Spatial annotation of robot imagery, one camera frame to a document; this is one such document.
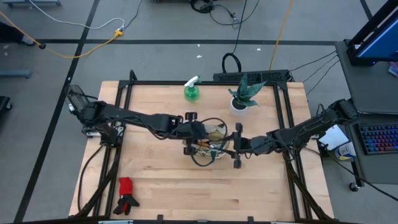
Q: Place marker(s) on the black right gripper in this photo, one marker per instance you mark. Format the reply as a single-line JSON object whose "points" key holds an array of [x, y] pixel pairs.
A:
{"points": [[252, 145]]}

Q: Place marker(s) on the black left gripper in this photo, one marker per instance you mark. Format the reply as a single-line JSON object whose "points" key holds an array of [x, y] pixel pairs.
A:
{"points": [[194, 132]]}

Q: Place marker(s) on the green spray bottle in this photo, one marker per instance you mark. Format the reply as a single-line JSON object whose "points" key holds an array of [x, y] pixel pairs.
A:
{"points": [[191, 93]]}

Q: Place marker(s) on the red black gardening glove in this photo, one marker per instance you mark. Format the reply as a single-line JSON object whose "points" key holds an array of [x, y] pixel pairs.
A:
{"points": [[126, 186]]}

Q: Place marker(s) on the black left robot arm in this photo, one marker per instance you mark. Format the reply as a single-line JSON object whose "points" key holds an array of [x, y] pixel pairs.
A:
{"points": [[140, 119]]}

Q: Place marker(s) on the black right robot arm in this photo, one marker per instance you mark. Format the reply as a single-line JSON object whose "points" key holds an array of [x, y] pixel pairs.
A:
{"points": [[311, 127]]}

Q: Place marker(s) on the potted snake plant white pot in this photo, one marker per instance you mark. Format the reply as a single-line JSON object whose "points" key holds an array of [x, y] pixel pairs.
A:
{"points": [[237, 109]]}

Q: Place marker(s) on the black perforated power bar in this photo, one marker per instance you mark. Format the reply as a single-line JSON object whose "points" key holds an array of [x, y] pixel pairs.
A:
{"points": [[264, 76]]}

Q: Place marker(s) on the blue yellow can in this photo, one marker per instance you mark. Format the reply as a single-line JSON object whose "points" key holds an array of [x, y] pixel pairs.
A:
{"points": [[345, 152]]}

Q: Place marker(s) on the silver aluminium bar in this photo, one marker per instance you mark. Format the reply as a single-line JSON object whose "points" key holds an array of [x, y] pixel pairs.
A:
{"points": [[115, 222]]}

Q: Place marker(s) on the black mesh box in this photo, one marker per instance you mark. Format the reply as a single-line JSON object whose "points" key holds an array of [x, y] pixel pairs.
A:
{"points": [[74, 96]]}

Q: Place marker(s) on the black caster wheel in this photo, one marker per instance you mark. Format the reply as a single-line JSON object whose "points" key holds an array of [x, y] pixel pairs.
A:
{"points": [[354, 186]]}

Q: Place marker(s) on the grey computer cart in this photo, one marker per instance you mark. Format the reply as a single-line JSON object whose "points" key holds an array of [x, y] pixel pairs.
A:
{"points": [[367, 87]]}

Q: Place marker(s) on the backlit keyboard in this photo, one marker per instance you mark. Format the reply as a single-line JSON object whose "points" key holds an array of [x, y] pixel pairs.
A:
{"points": [[379, 138]]}

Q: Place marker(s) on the colourful booklet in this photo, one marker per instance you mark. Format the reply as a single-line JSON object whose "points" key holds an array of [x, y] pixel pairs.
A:
{"points": [[394, 69]]}

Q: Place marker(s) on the monitor on black stand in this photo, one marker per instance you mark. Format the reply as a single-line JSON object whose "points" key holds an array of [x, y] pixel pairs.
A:
{"points": [[382, 43]]}

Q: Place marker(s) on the grey metal stand foot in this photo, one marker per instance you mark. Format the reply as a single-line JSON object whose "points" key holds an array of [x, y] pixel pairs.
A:
{"points": [[15, 73], [31, 3]]}

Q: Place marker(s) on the person's leg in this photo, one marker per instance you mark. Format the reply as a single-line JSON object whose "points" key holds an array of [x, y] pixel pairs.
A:
{"points": [[12, 32]]}

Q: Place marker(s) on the black aluminium table frame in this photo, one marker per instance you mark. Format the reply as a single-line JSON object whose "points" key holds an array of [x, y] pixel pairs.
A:
{"points": [[155, 82]]}

